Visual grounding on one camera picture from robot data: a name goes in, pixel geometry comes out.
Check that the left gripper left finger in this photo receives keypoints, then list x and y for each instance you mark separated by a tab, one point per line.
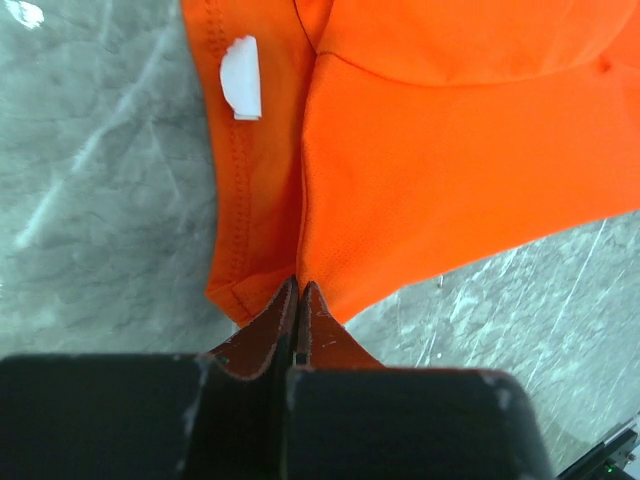
251	351

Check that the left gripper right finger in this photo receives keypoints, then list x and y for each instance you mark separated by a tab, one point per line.
322	342

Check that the orange t-shirt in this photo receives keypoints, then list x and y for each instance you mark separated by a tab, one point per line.
369	145

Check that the aluminium rail frame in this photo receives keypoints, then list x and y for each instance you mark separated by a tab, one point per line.
610	457

